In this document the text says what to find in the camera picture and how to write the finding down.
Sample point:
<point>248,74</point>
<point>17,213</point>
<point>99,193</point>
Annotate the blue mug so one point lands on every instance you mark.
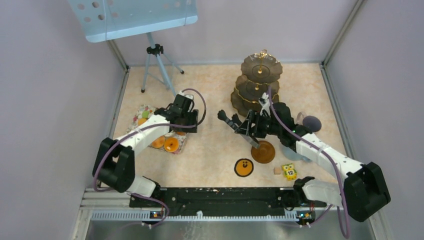
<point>290,153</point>

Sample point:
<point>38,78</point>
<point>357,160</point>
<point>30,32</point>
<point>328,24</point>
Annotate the small wooden cube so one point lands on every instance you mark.
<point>277,171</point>

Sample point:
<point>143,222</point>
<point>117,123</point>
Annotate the owl number block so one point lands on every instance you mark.
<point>289,171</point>

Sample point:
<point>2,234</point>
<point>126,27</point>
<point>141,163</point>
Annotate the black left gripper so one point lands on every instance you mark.
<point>193,115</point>

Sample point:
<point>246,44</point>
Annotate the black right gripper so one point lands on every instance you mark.
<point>246,128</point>

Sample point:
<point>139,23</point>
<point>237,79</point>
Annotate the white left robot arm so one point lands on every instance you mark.
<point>115,160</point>

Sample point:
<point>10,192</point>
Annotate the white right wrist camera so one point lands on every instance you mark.
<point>265,105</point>

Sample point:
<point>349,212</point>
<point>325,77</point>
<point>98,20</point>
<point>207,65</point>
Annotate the orange fruit tart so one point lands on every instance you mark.
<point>171,144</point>

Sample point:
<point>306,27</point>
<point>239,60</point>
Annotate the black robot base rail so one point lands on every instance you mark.
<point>226,201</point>

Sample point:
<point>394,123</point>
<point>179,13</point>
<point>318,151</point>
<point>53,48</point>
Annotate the round golden bun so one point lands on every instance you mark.
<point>158,143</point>

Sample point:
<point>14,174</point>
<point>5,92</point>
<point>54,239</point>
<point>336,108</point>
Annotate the brown round saucer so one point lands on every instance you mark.
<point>264,153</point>

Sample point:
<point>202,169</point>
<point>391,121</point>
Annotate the floral serving tray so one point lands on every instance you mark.
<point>145,131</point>

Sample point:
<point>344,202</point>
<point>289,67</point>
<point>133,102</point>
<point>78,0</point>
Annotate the three-tier smoked glass stand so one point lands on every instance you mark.
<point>259,71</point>

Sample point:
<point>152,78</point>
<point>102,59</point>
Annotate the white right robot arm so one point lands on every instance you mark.
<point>360,188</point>

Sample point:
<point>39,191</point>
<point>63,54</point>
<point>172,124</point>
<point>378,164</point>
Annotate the light blue music stand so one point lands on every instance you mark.
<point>106,20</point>

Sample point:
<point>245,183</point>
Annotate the smiley face coaster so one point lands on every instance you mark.
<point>243,167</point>

